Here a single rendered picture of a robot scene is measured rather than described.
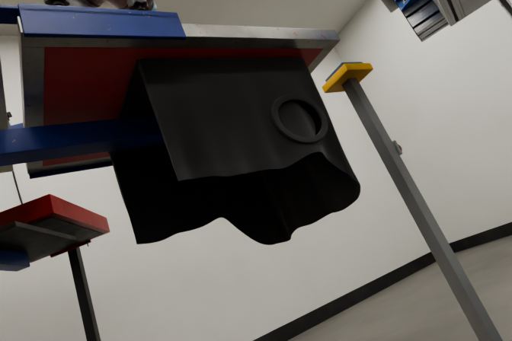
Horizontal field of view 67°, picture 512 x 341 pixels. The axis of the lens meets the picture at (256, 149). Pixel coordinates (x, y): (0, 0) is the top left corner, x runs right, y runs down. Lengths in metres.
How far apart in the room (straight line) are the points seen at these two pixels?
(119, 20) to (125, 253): 2.34
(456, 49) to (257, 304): 3.10
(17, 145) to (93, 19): 0.33
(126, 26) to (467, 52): 3.88
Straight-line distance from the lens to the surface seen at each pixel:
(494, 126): 4.32
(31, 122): 1.04
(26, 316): 2.91
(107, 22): 0.83
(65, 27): 0.81
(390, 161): 1.27
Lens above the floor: 0.41
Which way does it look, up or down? 19 degrees up
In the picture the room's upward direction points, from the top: 23 degrees counter-clockwise
